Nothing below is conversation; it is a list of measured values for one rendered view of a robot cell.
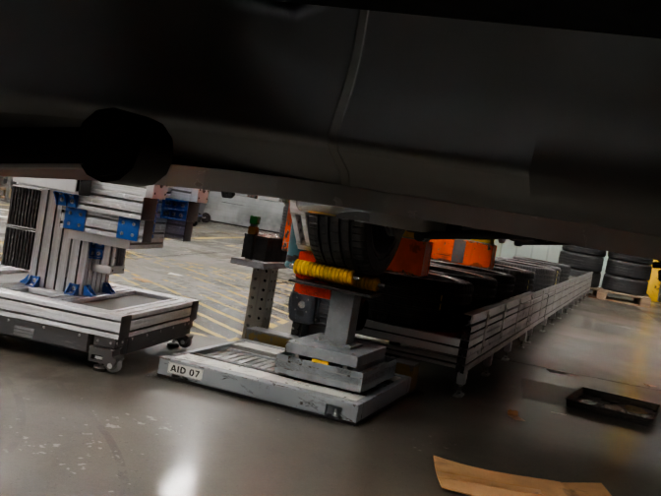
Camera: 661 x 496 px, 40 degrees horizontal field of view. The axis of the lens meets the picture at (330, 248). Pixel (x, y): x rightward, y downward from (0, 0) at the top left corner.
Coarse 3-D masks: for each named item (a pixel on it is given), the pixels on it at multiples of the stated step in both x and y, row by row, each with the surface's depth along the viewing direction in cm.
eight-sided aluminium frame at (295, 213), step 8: (296, 208) 349; (296, 216) 353; (304, 216) 350; (296, 224) 356; (304, 224) 354; (296, 232) 359; (304, 232) 357; (296, 240) 362; (304, 240) 363; (304, 248) 364
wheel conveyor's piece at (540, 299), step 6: (546, 288) 718; (540, 294) 682; (546, 294) 728; (534, 300) 648; (540, 300) 688; (546, 300) 734; (534, 306) 655; (540, 306) 696; (534, 312) 673; (540, 312) 699; (534, 318) 670; (540, 318) 718; (534, 324) 678; (528, 336) 672; (528, 342) 668
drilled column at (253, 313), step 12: (252, 276) 451; (264, 276) 449; (276, 276) 456; (252, 288) 451; (264, 288) 449; (252, 300) 451; (264, 300) 449; (252, 312) 451; (264, 312) 449; (252, 324) 451; (264, 324) 451
